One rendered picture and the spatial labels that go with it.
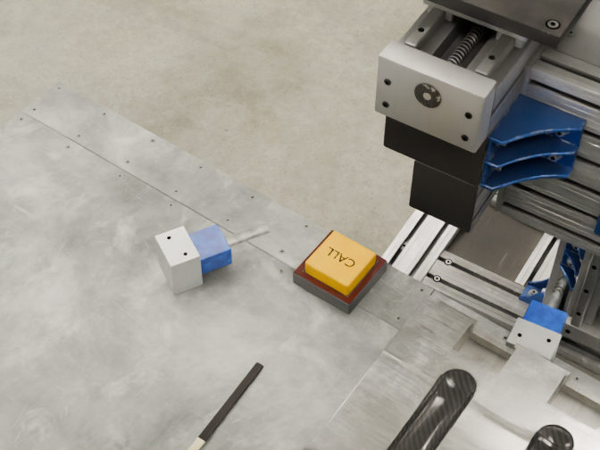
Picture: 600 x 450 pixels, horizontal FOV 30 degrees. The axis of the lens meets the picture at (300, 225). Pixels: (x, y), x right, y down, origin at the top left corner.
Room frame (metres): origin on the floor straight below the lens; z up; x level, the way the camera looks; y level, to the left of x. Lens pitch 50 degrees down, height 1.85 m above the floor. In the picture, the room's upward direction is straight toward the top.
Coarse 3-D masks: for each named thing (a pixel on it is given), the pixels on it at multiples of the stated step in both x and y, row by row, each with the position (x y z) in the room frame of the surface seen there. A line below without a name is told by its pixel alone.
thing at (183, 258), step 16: (160, 240) 0.80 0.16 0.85; (176, 240) 0.80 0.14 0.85; (192, 240) 0.81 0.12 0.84; (208, 240) 0.81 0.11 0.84; (224, 240) 0.81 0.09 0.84; (240, 240) 0.82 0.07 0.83; (160, 256) 0.80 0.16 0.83; (176, 256) 0.78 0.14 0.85; (192, 256) 0.78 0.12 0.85; (208, 256) 0.79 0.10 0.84; (224, 256) 0.80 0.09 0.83; (176, 272) 0.77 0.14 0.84; (192, 272) 0.78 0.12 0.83; (176, 288) 0.77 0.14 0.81
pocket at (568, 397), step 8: (568, 376) 0.60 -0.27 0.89; (560, 384) 0.60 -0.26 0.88; (568, 384) 0.60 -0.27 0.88; (560, 392) 0.60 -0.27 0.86; (568, 392) 0.60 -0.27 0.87; (576, 392) 0.59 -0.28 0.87; (584, 392) 0.59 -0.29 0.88; (552, 400) 0.59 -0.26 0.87; (560, 400) 0.59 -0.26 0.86; (568, 400) 0.59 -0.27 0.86; (576, 400) 0.59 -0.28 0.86; (584, 400) 0.59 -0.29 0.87; (592, 400) 0.58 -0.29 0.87; (560, 408) 0.58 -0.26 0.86; (568, 408) 0.58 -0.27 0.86; (576, 408) 0.58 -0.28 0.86; (584, 408) 0.58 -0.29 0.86; (592, 408) 0.58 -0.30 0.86; (576, 416) 0.57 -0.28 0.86; (584, 416) 0.57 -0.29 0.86; (592, 416) 0.57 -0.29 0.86; (592, 424) 0.56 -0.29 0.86
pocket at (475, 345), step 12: (468, 336) 0.66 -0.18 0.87; (480, 336) 0.66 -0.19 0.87; (456, 348) 0.64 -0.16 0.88; (468, 348) 0.65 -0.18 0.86; (480, 348) 0.65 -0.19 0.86; (492, 348) 0.65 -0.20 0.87; (504, 348) 0.64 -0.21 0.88; (480, 360) 0.64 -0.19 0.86; (492, 360) 0.64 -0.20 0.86; (504, 360) 0.64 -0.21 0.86
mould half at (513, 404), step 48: (432, 336) 0.65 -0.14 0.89; (384, 384) 0.59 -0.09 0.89; (432, 384) 0.59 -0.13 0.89; (480, 384) 0.59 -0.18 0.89; (528, 384) 0.59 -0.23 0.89; (336, 432) 0.54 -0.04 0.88; (384, 432) 0.54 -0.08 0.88; (480, 432) 0.54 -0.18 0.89; (528, 432) 0.54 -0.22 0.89; (576, 432) 0.54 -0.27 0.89
